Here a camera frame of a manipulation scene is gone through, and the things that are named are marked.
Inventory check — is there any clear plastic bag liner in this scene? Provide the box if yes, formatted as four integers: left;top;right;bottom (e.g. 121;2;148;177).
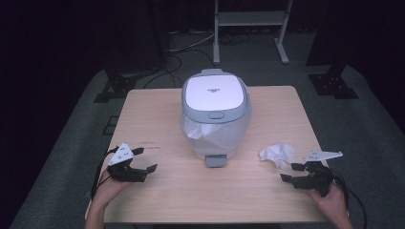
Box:
180;113;224;141

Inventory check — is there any person's right hand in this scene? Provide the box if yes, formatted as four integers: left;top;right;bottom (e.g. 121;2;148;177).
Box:
307;183;349;220

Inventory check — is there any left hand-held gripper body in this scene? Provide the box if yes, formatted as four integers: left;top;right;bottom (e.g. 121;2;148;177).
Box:
107;142;148;183

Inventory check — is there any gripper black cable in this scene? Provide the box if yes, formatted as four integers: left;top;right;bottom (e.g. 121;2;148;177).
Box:
90;146;119;200
329;169;368;229

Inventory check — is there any grey floor cable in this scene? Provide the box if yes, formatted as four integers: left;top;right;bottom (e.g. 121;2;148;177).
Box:
167;29;218;53

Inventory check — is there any black stand base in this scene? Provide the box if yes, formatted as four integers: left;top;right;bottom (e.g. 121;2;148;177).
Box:
308;63;360;100

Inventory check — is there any dark rectangular floor plate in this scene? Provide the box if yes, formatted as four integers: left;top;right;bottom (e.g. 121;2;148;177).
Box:
101;115;119;136

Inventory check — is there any black floor cable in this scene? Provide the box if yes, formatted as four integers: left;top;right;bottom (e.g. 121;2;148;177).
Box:
142;47;218;90

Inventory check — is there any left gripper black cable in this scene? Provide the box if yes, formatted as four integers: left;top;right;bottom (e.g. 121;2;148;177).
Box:
90;146;119;200

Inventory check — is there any white metal stand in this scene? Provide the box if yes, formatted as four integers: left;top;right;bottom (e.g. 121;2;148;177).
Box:
212;0;294;67

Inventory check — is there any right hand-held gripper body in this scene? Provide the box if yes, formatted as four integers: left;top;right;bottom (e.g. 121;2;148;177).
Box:
292;150;344;198

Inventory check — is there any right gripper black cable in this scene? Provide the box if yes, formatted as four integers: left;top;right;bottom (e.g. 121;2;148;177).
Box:
329;169;368;229

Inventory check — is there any person's left hand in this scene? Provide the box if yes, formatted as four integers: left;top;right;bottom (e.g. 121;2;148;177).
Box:
92;172;132;211

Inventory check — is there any white tissue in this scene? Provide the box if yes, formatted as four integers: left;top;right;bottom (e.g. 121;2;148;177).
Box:
258;142;297;170

